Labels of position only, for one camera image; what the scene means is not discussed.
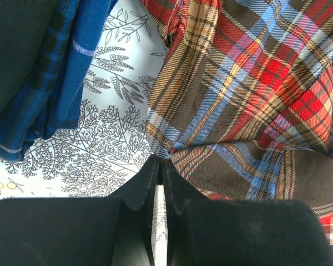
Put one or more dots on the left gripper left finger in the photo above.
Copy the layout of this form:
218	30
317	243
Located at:
111	230

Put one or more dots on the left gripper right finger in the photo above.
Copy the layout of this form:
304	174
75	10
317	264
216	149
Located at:
202	231

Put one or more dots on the red plaid long sleeve shirt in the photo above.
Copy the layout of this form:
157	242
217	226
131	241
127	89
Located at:
243	104

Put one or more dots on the floral patterned table mat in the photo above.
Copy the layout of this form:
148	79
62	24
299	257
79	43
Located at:
108	146

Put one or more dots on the blue plaid folded shirt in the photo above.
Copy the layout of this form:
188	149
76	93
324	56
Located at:
50	96

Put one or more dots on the black folded shirt with buttons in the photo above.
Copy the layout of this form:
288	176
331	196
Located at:
22	27

